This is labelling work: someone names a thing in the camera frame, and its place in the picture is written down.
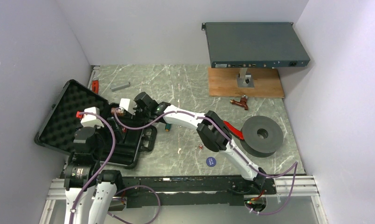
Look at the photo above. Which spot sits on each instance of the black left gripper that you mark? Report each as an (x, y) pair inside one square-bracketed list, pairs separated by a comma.
[(118, 131)]

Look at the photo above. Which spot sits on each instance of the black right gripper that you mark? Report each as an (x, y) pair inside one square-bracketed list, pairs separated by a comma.
[(136, 116)]

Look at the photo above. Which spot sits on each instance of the orange black poker chip stack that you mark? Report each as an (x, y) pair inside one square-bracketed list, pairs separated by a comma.
[(118, 112)]

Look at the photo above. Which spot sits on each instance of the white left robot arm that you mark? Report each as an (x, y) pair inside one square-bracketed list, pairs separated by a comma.
[(89, 188)]

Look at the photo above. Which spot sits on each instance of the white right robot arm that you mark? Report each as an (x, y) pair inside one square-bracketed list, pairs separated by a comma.
[(211, 129)]

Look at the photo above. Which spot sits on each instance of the grey metal bar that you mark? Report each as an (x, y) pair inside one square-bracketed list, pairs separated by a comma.
[(120, 87)]

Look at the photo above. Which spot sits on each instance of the blue dealer button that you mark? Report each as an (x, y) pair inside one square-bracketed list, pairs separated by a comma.
[(211, 162)]

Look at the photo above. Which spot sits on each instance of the wooden board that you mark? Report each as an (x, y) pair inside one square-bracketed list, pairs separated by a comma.
[(264, 83)]

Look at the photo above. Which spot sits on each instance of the copper tap fitting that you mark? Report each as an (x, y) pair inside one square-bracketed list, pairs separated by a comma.
[(241, 103)]

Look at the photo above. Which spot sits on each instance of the grey metal stand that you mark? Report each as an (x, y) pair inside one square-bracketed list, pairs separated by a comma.
[(244, 79)]

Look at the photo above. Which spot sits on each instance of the green handled screwdriver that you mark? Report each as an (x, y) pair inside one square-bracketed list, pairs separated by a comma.
[(167, 127)]

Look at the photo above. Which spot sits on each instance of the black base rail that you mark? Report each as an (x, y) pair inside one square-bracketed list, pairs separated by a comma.
[(231, 190)]

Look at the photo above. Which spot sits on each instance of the grey rack mount unit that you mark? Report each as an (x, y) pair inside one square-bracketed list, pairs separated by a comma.
[(254, 45)]

